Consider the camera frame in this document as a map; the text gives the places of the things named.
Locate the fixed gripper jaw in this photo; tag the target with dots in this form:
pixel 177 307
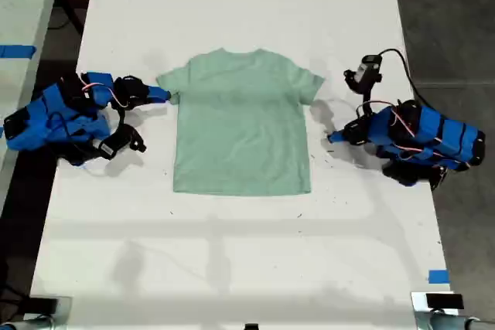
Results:
pixel 340 134
pixel 156 90

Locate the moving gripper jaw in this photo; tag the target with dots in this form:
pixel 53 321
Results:
pixel 341 139
pixel 154 98

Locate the pale green t-shirt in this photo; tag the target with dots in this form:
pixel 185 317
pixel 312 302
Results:
pixel 239 129

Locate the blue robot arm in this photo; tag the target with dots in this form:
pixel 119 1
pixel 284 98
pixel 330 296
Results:
pixel 433 137
pixel 58 117

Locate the long blue tape strip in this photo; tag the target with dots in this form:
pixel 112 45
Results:
pixel 17 52

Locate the short blue tape piece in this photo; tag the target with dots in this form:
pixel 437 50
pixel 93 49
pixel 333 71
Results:
pixel 438 276

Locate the small black box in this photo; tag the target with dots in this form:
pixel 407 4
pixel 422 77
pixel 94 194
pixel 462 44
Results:
pixel 444 301
pixel 43 305

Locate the grey metal pipe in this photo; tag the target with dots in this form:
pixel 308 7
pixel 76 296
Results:
pixel 460 323
pixel 23 324

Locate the camera black stalk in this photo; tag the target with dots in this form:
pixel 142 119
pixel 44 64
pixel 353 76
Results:
pixel 120 116
pixel 367 103

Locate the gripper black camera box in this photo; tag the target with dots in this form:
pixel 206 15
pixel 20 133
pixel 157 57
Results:
pixel 121 140
pixel 365 73

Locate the metal table bracket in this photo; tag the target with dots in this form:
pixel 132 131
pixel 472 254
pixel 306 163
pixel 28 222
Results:
pixel 63 312
pixel 418 310

